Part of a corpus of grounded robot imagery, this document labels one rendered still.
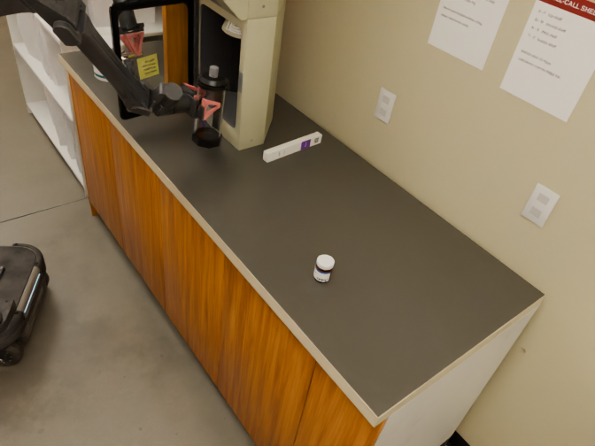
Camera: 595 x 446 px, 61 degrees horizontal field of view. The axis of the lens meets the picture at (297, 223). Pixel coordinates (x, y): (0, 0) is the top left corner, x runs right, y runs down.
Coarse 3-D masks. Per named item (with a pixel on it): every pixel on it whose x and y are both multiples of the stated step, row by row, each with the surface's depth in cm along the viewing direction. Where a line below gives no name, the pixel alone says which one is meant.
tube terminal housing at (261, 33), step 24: (264, 0) 154; (240, 24) 158; (264, 24) 159; (264, 48) 165; (264, 72) 171; (240, 96) 172; (264, 96) 177; (240, 120) 177; (264, 120) 184; (240, 144) 184
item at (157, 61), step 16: (144, 0) 161; (128, 16) 160; (144, 16) 164; (160, 16) 168; (176, 16) 172; (128, 32) 163; (144, 32) 167; (160, 32) 171; (176, 32) 176; (112, 48) 163; (128, 48) 166; (144, 48) 170; (160, 48) 175; (176, 48) 179; (144, 64) 174; (160, 64) 178; (176, 64) 183; (144, 80) 177; (160, 80) 182; (176, 80) 187
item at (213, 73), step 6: (210, 66) 160; (216, 66) 161; (204, 72) 163; (210, 72) 160; (216, 72) 160; (198, 78) 161; (204, 78) 160; (210, 78) 160; (216, 78) 161; (222, 78) 162; (210, 84) 159; (216, 84) 160; (222, 84) 161
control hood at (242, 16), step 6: (210, 0) 163; (216, 0) 154; (222, 0) 146; (228, 0) 147; (234, 0) 148; (240, 0) 149; (246, 0) 150; (222, 6) 156; (228, 6) 148; (234, 6) 149; (240, 6) 150; (246, 6) 152; (234, 12) 151; (240, 12) 152; (246, 12) 153; (240, 18) 153; (246, 18) 154
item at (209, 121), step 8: (200, 88) 161; (200, 96) 163; (208, 96) 162; (216, 96) 162; (224, 96) 165; (200, 104) 164; (208, 104) 163; (224, 104) 168; (216, 112) 166; (200, 120) 168; (208, 120) 167; (216, 120) 168; (200, 128) 169; (208, 128) 169; (216, 128) 170; (200, 136) 171; (208, 136) 171; (216, 136) 172
